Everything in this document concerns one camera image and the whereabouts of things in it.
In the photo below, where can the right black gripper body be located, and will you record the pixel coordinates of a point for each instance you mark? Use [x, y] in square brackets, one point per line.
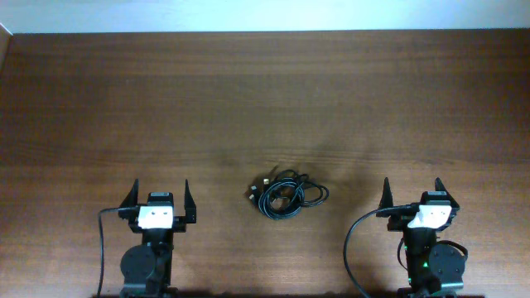
[395, 221]

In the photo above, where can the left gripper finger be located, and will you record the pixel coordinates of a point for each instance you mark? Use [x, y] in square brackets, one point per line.
[189, 205]
[129, 207]

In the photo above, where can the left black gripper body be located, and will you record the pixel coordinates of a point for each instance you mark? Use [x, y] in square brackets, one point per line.
[180, 225]

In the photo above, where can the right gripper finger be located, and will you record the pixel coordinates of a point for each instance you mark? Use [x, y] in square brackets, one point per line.
[387, 196]
[441, 188]

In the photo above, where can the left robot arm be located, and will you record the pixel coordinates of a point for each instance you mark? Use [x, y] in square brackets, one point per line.
[146, 267]

